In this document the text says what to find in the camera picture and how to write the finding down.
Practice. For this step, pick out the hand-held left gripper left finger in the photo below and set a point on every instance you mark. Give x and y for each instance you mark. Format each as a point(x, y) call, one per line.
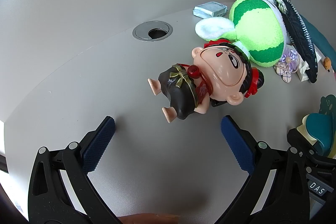
point(98, 145)

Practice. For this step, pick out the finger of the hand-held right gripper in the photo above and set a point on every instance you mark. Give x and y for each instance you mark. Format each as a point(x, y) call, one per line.
point(299, 138)

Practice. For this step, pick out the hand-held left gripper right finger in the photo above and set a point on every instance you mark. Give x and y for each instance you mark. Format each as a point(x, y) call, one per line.
point(237, 145)

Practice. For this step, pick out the teal and cream plastic toy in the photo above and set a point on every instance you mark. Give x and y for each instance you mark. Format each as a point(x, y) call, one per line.
point(323, 132)

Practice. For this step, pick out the green dinosaur toy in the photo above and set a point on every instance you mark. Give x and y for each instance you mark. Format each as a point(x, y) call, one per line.
point(329, 103)

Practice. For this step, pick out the cartoon boy figurine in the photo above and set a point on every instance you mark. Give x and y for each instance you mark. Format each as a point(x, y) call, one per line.
point(218, 74)

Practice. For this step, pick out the purple flower hair clip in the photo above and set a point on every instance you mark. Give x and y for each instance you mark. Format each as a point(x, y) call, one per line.
point(287, 64)

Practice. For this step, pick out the small orange plush toy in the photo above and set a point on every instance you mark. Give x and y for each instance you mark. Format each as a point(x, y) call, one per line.
point(327, 63)

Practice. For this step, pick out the dark knitted patterned pouch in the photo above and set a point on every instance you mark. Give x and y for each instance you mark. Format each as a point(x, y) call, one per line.
point(299, 32)

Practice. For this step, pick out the green striped plush toy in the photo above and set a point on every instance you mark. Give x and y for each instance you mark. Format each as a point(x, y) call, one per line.
point(252, 27)

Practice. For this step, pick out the blue-grey tissue pack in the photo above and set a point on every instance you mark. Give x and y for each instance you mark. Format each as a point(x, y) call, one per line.
point(210, 9)

